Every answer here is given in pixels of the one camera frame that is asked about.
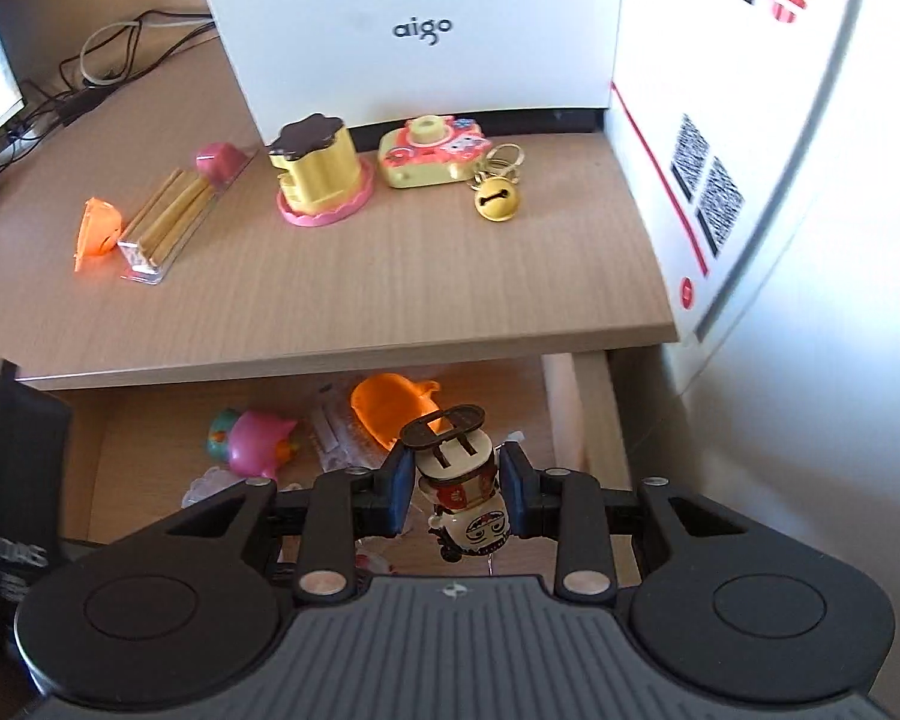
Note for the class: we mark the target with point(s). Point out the white aigo box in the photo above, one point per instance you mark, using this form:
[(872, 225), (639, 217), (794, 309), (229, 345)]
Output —
[(710, 104)]

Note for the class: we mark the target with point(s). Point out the clear barcode blister pack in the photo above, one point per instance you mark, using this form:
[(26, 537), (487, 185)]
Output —
[(342, 443)]

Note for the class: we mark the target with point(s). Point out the wooden drawer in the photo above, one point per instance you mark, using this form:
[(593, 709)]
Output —
[(134, 452)]

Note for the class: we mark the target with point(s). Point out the orange plastic scoop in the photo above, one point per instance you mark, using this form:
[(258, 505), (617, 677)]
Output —
[(384, 403)]

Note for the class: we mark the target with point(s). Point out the biscuit sticks pack pink eraser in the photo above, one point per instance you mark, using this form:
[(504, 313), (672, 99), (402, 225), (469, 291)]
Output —
[(156, 235)]

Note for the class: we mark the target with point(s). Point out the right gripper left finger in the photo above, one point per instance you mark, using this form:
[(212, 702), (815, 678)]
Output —
[(343, 508)]

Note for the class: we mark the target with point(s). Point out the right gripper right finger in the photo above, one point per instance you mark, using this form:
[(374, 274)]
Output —
[(568, 508)]

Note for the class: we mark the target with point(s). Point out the pink pig toy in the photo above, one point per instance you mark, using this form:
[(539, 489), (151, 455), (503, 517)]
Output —
[(252, 443)]

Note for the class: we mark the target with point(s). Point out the yellow brown flower-lid toy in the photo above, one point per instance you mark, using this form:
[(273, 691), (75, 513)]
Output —
[(322, 179)]

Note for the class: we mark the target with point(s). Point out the white lace scrunchie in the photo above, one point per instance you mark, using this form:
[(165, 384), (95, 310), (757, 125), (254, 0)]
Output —
[(212, 481)]

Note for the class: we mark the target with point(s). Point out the pink yellow toy camera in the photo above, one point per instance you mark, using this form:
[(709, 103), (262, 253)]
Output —
[(431, 150)]

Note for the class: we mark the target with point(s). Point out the panda figure keychain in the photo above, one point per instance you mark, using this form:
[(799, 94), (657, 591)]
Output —
[(458, 473)]

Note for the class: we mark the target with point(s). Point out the small orange plastic piece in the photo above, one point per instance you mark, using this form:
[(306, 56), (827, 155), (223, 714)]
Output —
[(101, 226)]

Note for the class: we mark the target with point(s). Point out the yellow bell keychain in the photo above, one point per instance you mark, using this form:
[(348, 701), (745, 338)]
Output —
[(496, 194)]

